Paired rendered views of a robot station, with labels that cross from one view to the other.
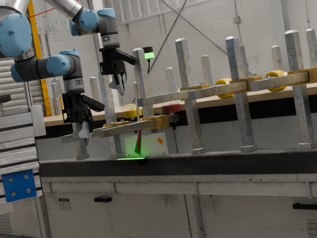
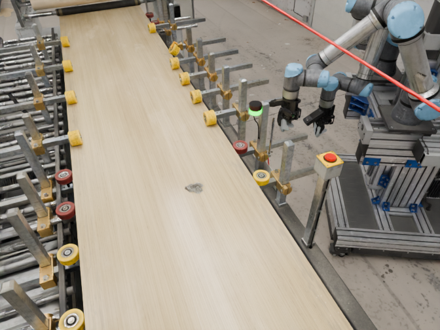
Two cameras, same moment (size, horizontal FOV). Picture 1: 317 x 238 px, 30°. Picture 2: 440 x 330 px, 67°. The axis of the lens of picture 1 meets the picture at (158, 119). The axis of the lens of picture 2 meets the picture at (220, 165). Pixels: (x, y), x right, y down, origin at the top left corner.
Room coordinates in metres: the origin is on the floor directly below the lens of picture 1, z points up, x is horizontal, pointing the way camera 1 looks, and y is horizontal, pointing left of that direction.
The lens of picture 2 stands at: (3.88, 0.42, 2.02)
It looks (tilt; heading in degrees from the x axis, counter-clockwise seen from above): 42 degrees down; 205
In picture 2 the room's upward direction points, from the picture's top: 2 degrees counter-clockwise
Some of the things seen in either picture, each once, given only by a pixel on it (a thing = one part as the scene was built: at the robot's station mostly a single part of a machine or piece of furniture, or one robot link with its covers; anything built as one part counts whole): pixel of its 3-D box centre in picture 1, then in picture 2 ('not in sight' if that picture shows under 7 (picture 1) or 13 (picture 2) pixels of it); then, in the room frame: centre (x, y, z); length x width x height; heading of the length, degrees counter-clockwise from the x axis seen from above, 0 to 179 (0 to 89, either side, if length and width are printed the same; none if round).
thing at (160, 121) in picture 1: (154, 122); (258, 150); (2.53, 0.02, 0.85); 0.14 x 0.06 x 0.05; 45
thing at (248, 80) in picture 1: (244, 85); (224, 91); (2.17, -0.33, 0.95); 0.14 x 0.06 x 0.05; 45
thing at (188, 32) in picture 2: not in sight; (190, 57); (1.65, -0.84, 0.87); 0.04 x 0.04 x 0.48; 45
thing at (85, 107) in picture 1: (76, 106); (324, 114); (2.23, 0.30, 0.97); 0.09 x 0.08 x 0.12; 135
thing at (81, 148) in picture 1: (75, 114); (316, 211); (2.90, 0.40, 0.93); 0.05 x 0.05 x 0.45; 45
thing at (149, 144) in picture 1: (144, 145); (266, 168); (2.54, 0.08, 0.75); 0.26 x 0.01 x 0.10; 45
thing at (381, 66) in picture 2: not in sight; (384, 63); (1.74, 0.54, 1.09); 0.15 x 0.15 x 0.10
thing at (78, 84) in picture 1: (74, 85); (326, 101); (2.23, 0.29, 1.05); 0.08 x 0.08 x 0.05
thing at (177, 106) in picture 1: (172, 116); (239, 152); (2.58, -0.06, 0.85); 0.08 x 0.08 x 0.11
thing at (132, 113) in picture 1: (134, 120); (260, 183); (2.76, 0.11, 0.85); 0.08 x 0.08 x 0.11
